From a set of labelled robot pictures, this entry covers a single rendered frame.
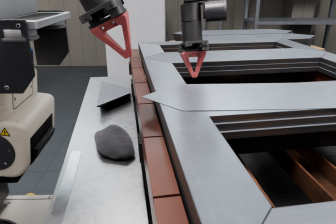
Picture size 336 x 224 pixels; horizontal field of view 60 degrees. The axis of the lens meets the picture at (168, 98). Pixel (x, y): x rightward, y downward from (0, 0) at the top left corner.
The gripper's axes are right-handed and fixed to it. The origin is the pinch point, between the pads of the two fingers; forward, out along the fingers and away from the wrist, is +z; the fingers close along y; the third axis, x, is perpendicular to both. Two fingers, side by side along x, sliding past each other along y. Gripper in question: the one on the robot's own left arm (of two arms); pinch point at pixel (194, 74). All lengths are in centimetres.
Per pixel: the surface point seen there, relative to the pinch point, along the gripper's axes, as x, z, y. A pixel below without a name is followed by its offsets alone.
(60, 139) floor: 72, 48, 151
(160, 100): 12.2, 4.7, -15.8
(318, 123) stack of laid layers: -20.5, 11.5, -25.3
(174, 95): 8.5, 4.1, -13.2
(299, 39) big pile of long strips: -74, -12, 63
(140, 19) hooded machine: -5, -57, 254
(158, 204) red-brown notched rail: 16.8, 15.8, -43.1
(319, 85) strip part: -30.7, 4.9, -11.7
